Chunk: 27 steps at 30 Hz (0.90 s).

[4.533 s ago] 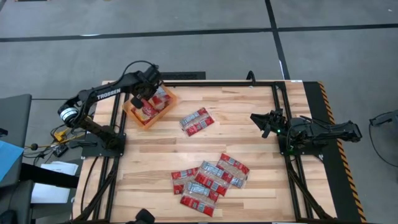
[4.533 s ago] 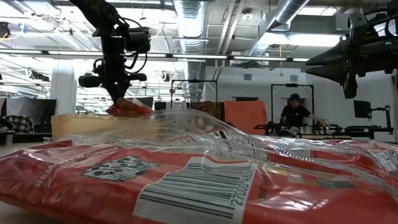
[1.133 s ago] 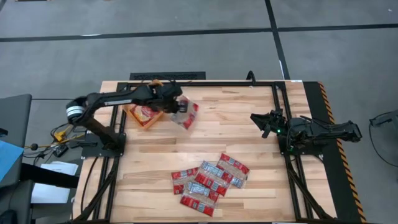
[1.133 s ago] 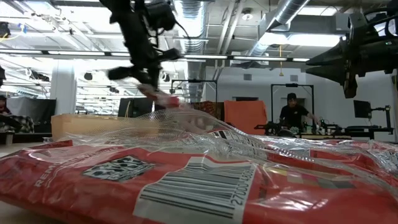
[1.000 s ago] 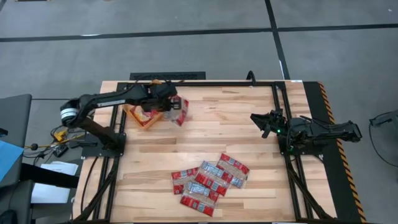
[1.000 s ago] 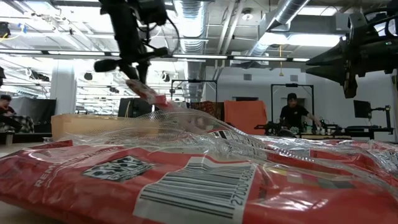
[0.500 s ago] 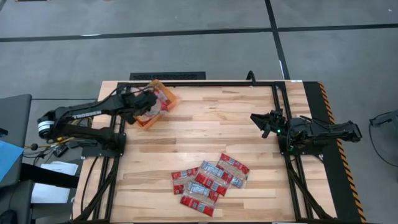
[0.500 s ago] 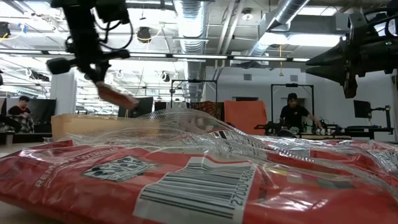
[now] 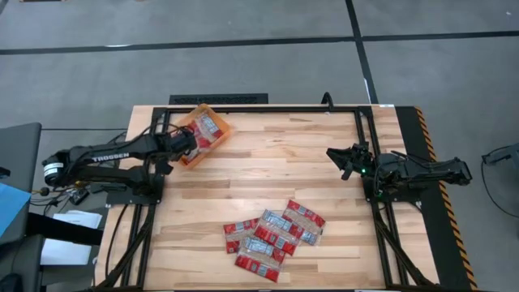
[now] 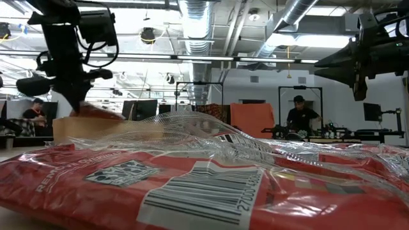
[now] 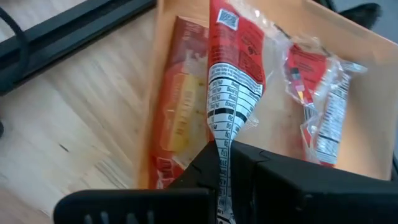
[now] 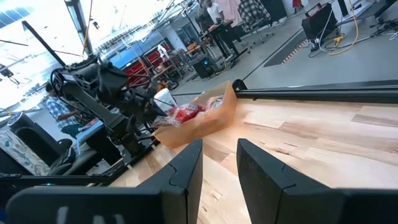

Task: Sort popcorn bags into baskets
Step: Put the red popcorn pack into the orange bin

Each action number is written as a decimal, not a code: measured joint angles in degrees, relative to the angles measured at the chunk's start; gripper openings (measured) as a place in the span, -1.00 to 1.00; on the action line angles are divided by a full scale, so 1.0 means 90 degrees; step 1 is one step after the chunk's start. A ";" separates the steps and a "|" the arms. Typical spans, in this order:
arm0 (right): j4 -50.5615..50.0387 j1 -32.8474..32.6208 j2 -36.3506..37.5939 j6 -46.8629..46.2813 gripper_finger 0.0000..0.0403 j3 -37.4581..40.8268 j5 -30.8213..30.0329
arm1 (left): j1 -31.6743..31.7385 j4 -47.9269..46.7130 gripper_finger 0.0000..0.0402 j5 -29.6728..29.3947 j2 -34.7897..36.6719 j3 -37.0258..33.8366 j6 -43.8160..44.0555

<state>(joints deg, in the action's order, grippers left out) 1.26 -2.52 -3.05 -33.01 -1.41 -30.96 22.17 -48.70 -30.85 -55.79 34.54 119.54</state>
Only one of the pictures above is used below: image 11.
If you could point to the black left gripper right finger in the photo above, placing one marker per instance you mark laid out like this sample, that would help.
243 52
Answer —
311 196

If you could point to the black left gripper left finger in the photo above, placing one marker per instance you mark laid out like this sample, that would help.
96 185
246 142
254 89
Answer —
140 207

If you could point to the red clear-wrapped popcorn bag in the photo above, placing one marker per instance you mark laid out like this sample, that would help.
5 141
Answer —
236 62
320 102

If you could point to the red yellow popcorn bag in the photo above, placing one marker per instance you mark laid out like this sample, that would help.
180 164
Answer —
180 109

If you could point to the orange cardboard box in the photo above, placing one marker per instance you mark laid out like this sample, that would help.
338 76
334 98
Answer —
367 124

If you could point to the black fuzzy object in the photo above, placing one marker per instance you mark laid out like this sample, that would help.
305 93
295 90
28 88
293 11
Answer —
362 14

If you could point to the black table frame rail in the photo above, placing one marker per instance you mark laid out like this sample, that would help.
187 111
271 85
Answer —
71 34

